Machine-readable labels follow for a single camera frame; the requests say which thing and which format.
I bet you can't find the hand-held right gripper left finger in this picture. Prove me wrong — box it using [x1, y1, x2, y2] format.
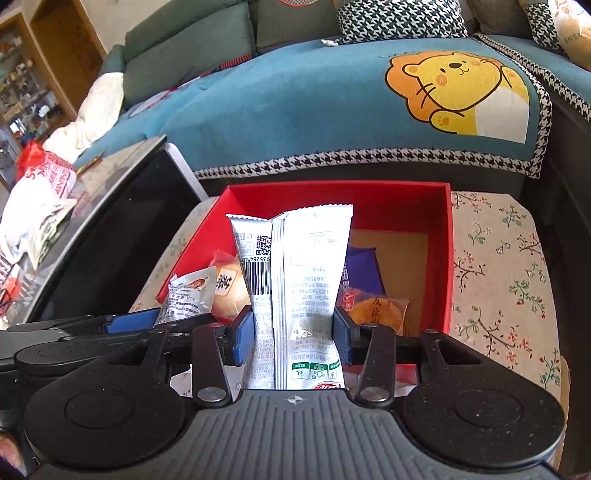
[115, 307, 257, 408]

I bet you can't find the yellow cake packet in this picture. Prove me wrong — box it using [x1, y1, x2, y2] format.
[208, 249, 253, 324]

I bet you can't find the white plastic bag red print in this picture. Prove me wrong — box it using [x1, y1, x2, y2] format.
[0, 152, 77, 260]

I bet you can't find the white garment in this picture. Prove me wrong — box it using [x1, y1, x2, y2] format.
[43, 71, 126, 163]

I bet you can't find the small white snack packet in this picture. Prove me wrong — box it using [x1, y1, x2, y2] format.
[157, 267, 219, 326]

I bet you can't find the orange round pastry packet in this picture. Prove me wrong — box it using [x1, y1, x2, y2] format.
[337, 283, 411, 337]

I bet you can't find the grey sofa cushion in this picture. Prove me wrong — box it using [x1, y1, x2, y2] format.
[466, 0, 523, 38]

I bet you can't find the lion print blue sofa cover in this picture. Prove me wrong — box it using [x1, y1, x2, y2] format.
[74, 32, 555, 182]

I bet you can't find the red cardboard box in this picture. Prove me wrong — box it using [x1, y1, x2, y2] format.
[156, 181, 456, 398]

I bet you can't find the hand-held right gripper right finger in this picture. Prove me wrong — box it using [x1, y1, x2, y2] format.
[331, 306, 482, 408]

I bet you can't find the wide green sofa cushion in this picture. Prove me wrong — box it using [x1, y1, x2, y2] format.
[122, 2, 257, 110]

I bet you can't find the narrow green sofa cushion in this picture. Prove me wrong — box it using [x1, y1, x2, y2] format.
[249, 0, 352, 52]

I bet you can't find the wooden cabinet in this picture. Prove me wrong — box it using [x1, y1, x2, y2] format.
[0, 0, 105, 140]

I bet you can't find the houndstooth yellow pillow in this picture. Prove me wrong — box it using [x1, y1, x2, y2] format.
[335, 0, 470, 45]

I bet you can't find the long silver snack packet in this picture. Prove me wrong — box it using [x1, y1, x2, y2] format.
[225, 204, 355, 392]

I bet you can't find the small houndstooth pillow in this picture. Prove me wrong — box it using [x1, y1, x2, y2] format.
[517, 0, 591, 73]

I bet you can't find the printed paper leaflet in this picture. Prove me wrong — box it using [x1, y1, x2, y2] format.
[27, 198, 80, 269]

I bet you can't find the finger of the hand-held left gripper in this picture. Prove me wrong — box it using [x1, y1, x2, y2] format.
[95, 308, 219, 337]

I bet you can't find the purple snack packet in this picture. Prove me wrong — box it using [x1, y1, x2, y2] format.
[344, 246, 387, 297]

